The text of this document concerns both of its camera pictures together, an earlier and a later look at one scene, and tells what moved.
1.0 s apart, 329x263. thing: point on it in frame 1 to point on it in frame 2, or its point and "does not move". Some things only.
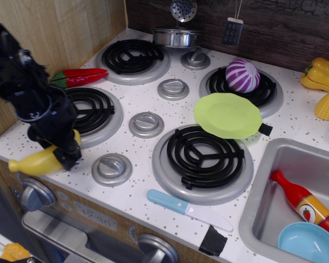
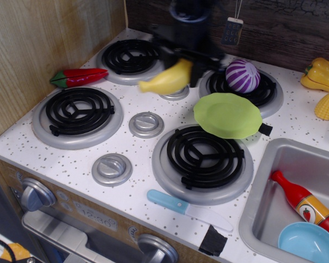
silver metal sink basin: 266,209 does not move
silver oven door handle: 65,236 does not move
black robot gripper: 53,118 to 189,36
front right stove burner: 196,166 does not move
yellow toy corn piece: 328,107 does not move
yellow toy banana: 40,162 to 169,80
